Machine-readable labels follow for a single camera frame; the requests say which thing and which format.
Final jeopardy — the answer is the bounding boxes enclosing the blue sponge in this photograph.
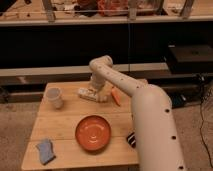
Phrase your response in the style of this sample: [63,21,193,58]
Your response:
[36,139,56,165]

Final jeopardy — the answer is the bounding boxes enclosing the black cable on floor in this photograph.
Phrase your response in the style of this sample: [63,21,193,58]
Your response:
[196,76,213,168]

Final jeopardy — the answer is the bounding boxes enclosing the orange ceramic bowl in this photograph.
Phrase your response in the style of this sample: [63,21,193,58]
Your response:
[75,115,111,152]

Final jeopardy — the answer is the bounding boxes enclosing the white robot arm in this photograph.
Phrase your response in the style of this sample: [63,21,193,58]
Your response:
[89,55,187,171]

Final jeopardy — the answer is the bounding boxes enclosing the orange carrot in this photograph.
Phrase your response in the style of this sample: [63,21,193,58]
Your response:
[111,87,121,106]

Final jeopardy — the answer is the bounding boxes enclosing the black white striped block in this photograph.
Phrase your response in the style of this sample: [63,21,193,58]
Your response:
[126,133,136,148]

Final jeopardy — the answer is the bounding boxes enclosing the white plastic bottle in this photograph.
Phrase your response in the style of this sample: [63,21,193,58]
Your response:
[78,88,108,103]

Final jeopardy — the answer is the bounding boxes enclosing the white plastic cup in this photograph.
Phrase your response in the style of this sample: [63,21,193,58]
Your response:
[44,87,63,109]

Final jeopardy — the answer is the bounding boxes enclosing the black box on shelf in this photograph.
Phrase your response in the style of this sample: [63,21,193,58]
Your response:
[165,45,213,74]

